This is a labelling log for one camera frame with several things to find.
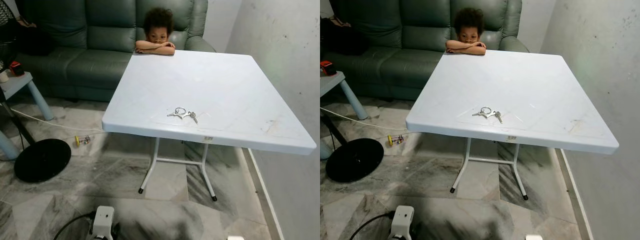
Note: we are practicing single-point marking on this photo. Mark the round black fan base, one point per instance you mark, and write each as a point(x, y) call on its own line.
point(355, 160)
point(42, 160)

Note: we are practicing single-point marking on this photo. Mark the green leather sofa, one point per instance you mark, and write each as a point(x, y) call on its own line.
point(400, 65)
point(95, 62)

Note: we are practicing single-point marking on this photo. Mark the red and black small object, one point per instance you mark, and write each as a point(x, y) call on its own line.
point(17, 68)
point(328, 67)

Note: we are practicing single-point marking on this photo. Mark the curly-haired child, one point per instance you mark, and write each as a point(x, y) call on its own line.
point(469, 31)
point(158, 31)

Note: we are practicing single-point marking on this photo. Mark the small table edge label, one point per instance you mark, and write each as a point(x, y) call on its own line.
point(512, 138)
point(208, 138)

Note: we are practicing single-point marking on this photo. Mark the small yellow toy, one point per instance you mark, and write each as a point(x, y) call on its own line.
point(391, 140)
point(78, 140)

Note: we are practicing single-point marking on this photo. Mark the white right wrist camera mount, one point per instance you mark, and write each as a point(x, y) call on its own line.
point(533, 237)
point(235, 238)

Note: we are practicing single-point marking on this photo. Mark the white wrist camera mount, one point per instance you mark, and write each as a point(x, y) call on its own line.
point(403, 222)
point(533, 237)
point(235, 238)
point(103, 222)

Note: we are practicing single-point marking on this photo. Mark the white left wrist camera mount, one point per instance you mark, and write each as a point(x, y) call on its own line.
point(403, 222)
point(103, 222)

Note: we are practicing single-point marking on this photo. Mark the black fan grille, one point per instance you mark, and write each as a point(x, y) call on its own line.
point(7, 25)

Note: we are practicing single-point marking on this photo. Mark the black fan pole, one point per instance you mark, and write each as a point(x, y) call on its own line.
point(332, 129)
point(17, 122)

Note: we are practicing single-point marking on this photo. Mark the black bag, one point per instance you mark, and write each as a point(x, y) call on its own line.
point(345, 40)
point(27, 40)

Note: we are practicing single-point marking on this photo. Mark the white folding table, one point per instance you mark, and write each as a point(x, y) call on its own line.
point(505, 85)
point(200, 85)

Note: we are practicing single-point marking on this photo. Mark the white cup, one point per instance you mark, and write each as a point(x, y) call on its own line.
point(3, 75)

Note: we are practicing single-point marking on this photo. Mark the pale blue small table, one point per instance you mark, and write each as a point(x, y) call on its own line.
point(332, 82)
point(20, 82)

